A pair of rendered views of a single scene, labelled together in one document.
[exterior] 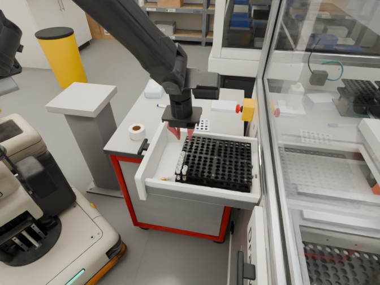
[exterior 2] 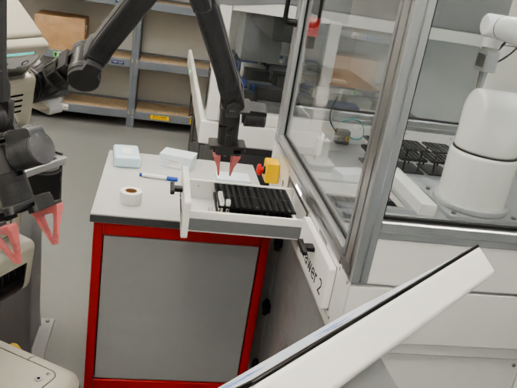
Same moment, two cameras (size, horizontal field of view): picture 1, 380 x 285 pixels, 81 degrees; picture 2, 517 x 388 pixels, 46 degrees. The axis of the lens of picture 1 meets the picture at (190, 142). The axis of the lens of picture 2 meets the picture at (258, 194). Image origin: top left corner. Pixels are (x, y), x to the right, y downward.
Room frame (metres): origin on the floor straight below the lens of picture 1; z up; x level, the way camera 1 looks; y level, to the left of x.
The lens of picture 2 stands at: (-1.06, 0.52, 1.54)
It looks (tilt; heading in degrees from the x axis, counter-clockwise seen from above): 21 degrees down; 338
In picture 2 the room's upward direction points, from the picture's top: 9 degrees clockwise
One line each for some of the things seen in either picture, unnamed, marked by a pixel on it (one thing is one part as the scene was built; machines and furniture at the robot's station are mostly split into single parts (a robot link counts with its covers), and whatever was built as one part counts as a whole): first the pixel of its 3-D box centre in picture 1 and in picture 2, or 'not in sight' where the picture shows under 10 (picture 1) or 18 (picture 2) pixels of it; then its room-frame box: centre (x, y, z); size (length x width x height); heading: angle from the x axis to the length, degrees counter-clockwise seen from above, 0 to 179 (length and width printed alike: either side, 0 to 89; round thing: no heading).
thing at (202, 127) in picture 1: (195, 127); not in sight; (0.79, -0.03, 0.78); 0.12 x 0.08 x 0.04; 85
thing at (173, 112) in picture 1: (181, 107); (228, 136); (0.50, 0.02, 1.08); 0.10 x 0.07 x 0.07; 79
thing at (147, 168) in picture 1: (155, 155); (185, 199); (0.52, 0.12, 0.87); 0.29 x 0.02 x 0.11; 169
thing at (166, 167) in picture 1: (217, 165); (255, 209); (0.48, -0.09, 0.86); 0.40 x 0.26 x 0.06; 79
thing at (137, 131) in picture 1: (137, 131); (130, 196); (0.76, 0.23, 0.78); 0.07 x 0.07 x 0.04
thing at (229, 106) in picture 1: (223, 106); (232, 178); (0.99, -0.18, 0.77); 0.13 x 0.09 x 0.02; 80
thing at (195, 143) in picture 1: (214, 164); (252, 207); (0.49, -0.08, 0.87); 0.22 x 0.18 x 0.06; 79
